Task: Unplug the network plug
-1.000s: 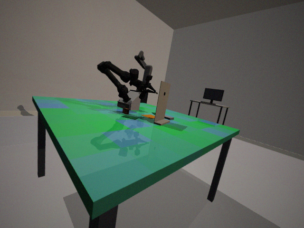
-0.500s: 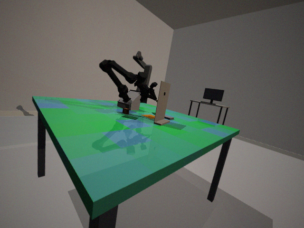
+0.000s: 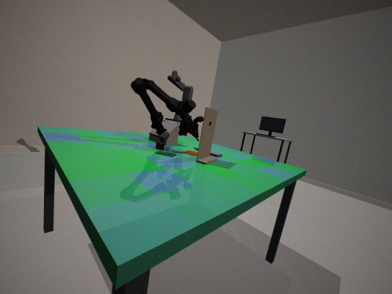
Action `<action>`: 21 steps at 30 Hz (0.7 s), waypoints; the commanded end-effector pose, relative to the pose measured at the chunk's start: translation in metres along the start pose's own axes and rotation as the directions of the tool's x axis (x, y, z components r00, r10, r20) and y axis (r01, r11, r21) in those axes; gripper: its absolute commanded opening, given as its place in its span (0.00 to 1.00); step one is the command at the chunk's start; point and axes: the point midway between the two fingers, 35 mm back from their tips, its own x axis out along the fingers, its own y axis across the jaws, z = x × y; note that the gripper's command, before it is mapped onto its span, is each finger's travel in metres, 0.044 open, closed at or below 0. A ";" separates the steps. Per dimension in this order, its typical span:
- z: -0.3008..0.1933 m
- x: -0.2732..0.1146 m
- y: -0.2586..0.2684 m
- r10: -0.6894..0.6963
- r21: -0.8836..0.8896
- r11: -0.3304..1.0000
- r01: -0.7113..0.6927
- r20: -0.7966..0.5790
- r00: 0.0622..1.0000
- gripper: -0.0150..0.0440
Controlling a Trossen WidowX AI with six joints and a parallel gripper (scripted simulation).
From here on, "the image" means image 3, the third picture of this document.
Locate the orange square patch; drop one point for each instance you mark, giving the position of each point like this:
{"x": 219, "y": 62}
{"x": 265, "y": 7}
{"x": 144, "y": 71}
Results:
{"x": 192, "y": 153}

